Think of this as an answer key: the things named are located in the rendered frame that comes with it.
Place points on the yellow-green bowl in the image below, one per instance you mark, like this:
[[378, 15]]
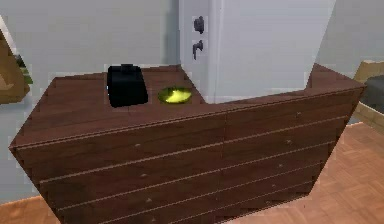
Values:
[[174, 95]]

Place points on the dark brown chest of drawers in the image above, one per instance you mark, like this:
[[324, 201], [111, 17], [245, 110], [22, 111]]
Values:
[[200, 150]]

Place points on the black box-shaped object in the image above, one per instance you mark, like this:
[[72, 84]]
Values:
[[126, 87]]

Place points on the black door lock knob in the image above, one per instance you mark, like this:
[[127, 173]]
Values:
[[199, 25]]

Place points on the tan chair with grey cushion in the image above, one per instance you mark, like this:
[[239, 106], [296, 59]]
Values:
[[371, 95]]

